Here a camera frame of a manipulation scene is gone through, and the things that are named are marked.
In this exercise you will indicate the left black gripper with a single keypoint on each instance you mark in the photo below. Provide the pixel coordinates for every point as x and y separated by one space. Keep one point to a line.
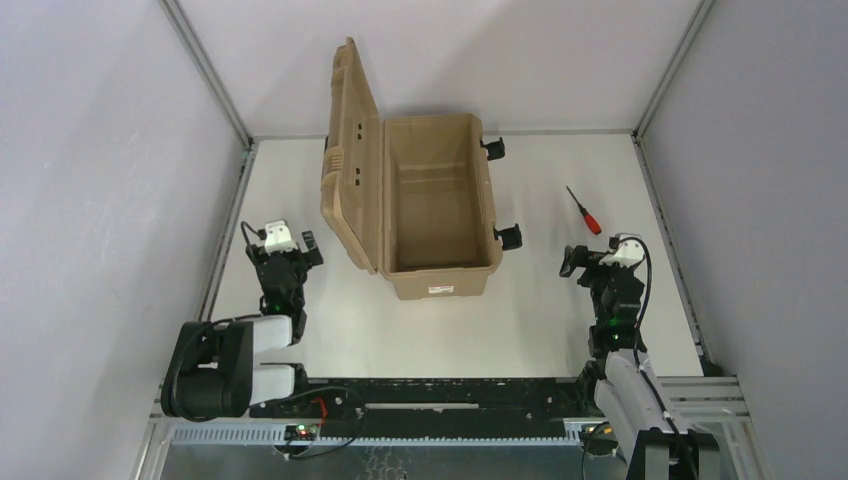
285 258

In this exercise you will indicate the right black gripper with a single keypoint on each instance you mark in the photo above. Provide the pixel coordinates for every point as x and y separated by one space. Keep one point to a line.
597 271

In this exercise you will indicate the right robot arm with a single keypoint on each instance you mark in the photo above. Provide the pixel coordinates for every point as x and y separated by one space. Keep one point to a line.
654 439

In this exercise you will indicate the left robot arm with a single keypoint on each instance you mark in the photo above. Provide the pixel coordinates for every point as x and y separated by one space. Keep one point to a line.
213 372

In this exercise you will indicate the tan plastic storage bin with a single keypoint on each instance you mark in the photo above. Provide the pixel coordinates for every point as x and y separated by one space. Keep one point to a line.
409 198

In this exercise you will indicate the black latch lower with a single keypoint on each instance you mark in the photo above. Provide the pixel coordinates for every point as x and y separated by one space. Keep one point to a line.
510 238

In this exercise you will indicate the black latch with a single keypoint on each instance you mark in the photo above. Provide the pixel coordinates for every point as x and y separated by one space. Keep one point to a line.
510 238
494 150

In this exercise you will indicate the black latch upper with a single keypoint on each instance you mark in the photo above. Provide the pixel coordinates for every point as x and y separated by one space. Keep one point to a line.
494 150

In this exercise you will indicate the small green circuit board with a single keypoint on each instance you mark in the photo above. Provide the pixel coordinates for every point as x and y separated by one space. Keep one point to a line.
301 432

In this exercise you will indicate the red handled screwdriver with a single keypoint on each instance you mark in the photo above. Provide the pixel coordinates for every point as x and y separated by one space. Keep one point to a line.
591 223

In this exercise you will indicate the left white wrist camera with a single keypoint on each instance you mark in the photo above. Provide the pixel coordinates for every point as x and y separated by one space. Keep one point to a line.
279 238

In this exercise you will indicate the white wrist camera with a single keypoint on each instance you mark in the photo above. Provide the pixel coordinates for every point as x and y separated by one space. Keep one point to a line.
625 250
279 238

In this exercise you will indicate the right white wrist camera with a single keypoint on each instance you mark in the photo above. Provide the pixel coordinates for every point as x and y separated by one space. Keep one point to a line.
625 250

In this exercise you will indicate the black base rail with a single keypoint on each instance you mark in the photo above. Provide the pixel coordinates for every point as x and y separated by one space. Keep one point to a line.
433 405

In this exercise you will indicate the aluminium frame rail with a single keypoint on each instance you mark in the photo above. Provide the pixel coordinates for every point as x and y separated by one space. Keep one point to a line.
279 434

